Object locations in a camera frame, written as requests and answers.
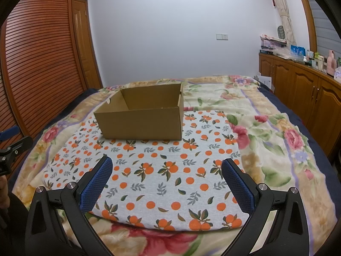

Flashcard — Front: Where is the white paper bag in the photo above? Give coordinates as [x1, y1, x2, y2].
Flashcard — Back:
[254, 72, 273, 91]

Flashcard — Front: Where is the long wooden cabinet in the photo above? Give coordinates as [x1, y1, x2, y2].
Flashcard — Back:
[258, 53, 341, 158]

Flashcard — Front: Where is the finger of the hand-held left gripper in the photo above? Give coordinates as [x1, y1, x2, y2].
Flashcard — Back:
[0, 136, 33, 156]
[0, 127, 20, 141]

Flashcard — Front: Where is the wooden window frame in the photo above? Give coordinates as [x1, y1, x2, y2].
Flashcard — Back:
[293, 0, 317, 54]

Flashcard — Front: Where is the stack of books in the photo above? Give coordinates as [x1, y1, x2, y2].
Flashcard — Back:
[260, 34, 288, 55]

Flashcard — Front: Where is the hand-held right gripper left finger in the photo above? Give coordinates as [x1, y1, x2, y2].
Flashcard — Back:
[25, 156, 114, 256]

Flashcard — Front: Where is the brown cardboard box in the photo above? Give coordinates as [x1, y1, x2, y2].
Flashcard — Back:
[94, 83, 184, 141]

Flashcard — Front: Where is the cream curtain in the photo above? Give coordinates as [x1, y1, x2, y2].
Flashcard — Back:
[265, 0, 296, 48]

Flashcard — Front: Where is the grey window blind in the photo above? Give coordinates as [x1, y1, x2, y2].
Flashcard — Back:
[304, 0, 341, 59]

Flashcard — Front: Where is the pink container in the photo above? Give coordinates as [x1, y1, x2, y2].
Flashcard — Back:
[326, 49, 337, 74]

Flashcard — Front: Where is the cluster of small bottles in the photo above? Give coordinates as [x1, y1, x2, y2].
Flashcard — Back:
[306, 49, 327, 71]

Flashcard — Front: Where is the person's left hand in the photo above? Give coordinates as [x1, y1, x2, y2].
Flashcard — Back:
[0, 176, 10, 209]

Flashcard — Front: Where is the blue box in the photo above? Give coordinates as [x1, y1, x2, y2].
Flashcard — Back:
[290, 45, 305, 58]

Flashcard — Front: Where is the louvered wooden wardrobe door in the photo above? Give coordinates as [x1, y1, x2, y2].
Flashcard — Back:
[0, 0, 88, 163]

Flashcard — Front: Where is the orange print grey cloth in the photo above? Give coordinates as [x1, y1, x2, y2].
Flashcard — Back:
[43, 111, 244, 232]

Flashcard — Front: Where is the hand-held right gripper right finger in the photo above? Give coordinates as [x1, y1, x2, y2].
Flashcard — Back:
[221, 158, 311, 256]

